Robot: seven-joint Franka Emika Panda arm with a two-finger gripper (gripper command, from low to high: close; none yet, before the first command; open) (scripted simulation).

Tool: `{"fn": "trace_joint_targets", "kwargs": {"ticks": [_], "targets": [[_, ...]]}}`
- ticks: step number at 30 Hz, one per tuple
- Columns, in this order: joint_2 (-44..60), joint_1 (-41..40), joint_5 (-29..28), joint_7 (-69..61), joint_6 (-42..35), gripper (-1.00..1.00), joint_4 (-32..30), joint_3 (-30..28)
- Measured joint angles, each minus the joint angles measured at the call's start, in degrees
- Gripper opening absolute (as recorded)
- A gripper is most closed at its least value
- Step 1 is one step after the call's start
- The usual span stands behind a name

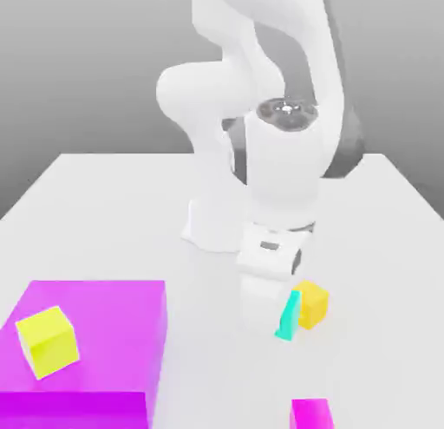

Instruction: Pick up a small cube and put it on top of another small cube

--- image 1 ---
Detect large magenta box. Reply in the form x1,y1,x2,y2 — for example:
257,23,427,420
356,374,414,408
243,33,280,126
0,279,168,429

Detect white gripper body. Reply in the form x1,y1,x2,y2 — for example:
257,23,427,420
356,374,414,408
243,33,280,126
238,275,293,333

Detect small orange cube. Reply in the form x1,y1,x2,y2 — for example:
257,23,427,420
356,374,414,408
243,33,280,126
296,279,330,331

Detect small pink cube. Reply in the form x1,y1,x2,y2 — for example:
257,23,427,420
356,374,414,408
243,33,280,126
290,397,336,429

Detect small yellow cube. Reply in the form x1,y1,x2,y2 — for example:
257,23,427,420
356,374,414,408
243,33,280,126
14,305,81,381

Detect small teal cube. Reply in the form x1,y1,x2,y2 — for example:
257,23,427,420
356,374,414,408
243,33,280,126
273,289,302,342

